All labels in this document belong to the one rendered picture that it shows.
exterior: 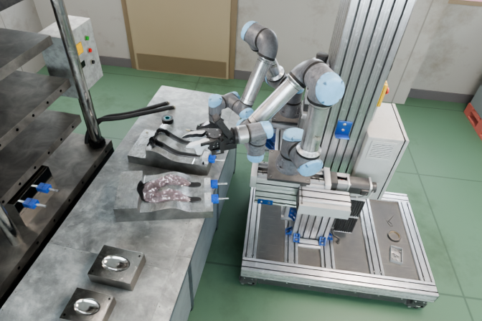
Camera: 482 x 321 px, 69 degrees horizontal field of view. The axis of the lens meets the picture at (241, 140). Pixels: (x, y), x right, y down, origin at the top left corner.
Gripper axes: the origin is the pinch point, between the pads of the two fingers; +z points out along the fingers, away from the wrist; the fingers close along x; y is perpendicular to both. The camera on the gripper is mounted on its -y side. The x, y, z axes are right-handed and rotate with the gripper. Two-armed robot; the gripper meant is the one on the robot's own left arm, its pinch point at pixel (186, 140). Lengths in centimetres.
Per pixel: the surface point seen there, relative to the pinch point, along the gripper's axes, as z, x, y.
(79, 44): 40, 112, -7
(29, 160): 72, 59, 34
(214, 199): -15, 23, 56
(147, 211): 20, 25, 55
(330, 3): -206, 231, 11
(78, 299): 53, -11, 61
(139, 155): 19, 69, 51
